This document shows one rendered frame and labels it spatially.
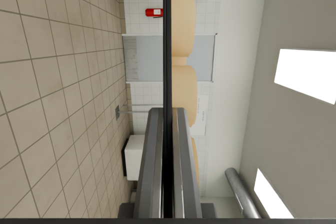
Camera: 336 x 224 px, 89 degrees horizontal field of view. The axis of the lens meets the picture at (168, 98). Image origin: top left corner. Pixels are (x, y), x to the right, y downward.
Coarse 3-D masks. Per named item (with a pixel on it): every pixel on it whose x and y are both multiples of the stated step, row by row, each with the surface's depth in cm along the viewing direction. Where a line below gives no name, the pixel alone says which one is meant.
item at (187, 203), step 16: (176, 112) 10; (176, 128) 9; (176, 144) 8; (176, 160) 7; (192, 160) 7; (176, 176) 6; (192, 176) 6; (176, 192) 6; (192, 192) 6; (176, 208) 6; (192, 208) 6; (208, 208) 6
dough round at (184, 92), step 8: (176, 72) 12; (184, 72) 12; (192, 72) 12; (176, 80) 12; (184, 80) 12; (192, 80) 12; (176, 88) 12; (184, 88) 12; (192, 88) 12; (176, 96) 12; (184, 96) 12; (192, 96) 12; (176, 104) 12; (184, 104) 12; (192, 104) 12; (192, 112) 12; (192, 120) 12
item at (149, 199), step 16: (160, 112) 10; (160, 128) 9; (144, 144) 8; (160, 144) 8; (144, 160) 7; (160, 160) 7; (144, 176) 6; (160, 176) 6; (144, 192) 6; (160, 192) 6; (128, 208) 6; (144, 208) 6; (160, 208) 6
